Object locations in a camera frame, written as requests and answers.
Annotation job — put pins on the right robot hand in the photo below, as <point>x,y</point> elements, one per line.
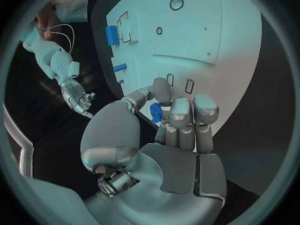
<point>75,92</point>

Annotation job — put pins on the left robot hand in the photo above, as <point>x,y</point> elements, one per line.
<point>173,172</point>

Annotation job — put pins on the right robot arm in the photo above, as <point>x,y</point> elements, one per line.
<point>52,58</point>

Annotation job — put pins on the white task board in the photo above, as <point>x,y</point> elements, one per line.
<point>187,41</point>

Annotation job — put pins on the small blue peg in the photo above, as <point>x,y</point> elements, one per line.
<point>121,82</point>

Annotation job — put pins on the blue cylinder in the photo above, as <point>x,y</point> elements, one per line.
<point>120,67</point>

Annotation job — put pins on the blue block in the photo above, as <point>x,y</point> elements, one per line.
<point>112,35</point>

